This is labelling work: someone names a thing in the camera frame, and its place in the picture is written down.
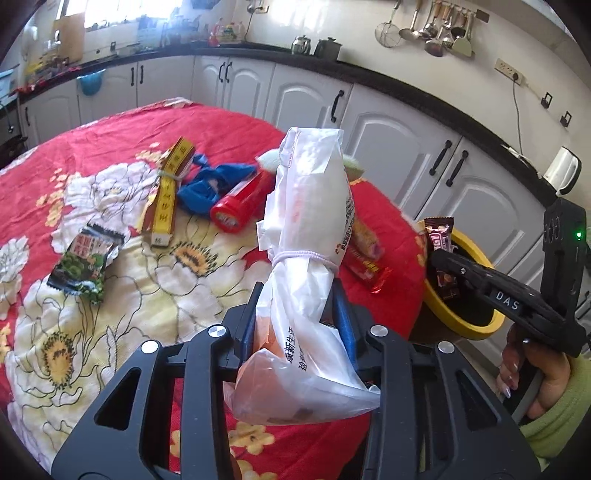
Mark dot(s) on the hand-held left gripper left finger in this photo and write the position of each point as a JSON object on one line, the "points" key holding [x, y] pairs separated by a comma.
{"points": [[251, 321]]}

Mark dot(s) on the white plastic bag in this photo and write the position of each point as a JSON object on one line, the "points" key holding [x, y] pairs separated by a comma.
{"points": [[304, 184]]}

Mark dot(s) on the white electric kettle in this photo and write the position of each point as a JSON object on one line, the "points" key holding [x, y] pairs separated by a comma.
{"points": [[561, 170]]}

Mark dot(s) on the black kitchen countertop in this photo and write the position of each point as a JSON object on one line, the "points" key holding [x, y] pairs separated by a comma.
{"points": [[369, 71]]}

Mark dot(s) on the yellow red carton box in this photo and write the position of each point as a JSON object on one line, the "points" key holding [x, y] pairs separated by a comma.
{"points": [[164, 207]]}

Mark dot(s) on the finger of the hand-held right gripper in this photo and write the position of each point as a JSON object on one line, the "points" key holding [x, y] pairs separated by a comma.
{"points": [[455, 265]]}

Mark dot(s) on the blue rubber glove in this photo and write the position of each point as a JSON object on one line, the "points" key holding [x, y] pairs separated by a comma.
{"points": [[203, 189]]}

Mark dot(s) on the wooden cutting board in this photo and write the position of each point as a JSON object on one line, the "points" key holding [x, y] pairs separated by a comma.
{"points": [[69, 39]]}

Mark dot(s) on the row of hanging kitchen utensils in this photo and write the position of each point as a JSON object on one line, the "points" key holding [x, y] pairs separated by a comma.
{"points": [[434, 41]]}

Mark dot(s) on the group of condiment bottles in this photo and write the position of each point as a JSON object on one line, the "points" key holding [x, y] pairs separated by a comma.
{"points": [[228, 33]]}

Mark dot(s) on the brown candy wrapper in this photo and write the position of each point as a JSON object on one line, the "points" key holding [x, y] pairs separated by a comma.
{"points": [[438, 233]]}

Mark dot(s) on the steel kettle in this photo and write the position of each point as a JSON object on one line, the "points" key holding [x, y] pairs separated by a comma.
{"points": [[301, 45]]}

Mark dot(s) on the person's right forearm green sleeve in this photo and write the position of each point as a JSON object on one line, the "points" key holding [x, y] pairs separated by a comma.
{"points": [[568, 415]]}

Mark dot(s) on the person's right hand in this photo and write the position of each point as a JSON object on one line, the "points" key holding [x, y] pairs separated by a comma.
{"points": [[549, 374]]}

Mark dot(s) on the white kitchen cabinets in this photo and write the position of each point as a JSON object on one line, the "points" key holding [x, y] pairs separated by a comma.
{"points": [[392, 134]]}

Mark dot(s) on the red floral blanket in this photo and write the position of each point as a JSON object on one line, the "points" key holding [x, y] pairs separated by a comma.
{"points": [[115, 138]]}

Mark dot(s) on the red snack wrapper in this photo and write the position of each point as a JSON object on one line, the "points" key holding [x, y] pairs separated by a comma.
{"points": [[368, 268]]}

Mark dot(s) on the black wall hook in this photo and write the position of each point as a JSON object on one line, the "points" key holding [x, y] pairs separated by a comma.
{"points": [[546, 100], [565, 118]]}

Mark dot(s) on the blue plastic bag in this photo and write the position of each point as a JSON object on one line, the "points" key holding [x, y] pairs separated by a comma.
{"points": [[91, 84]]}

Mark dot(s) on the yellow waste bin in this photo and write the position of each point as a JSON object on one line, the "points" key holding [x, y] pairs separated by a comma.
{"points": [[455, 319]]}

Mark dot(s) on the red cylindrical can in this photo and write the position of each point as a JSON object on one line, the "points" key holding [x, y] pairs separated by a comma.
{"points": [[240, 203]]}

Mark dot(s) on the pink orange snack wrapper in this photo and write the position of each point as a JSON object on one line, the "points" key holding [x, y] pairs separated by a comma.
{"points": [[365, 235]]}

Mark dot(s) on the white power strip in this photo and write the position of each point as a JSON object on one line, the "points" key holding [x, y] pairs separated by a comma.
{"points": [[510, 71]]}

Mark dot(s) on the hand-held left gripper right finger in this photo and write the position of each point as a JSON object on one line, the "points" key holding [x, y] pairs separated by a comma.
{"points": [[345, 321]]}

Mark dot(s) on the green snack packet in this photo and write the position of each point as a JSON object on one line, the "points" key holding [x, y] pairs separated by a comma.
{"points": [[83, 267]]}

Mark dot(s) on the white wall outlet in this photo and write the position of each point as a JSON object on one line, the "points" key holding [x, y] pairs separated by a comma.
{"points": [[263, 7]]}

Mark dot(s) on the dark steel pot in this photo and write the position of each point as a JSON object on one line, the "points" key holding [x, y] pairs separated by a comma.
{"points": [[327, 48]]}

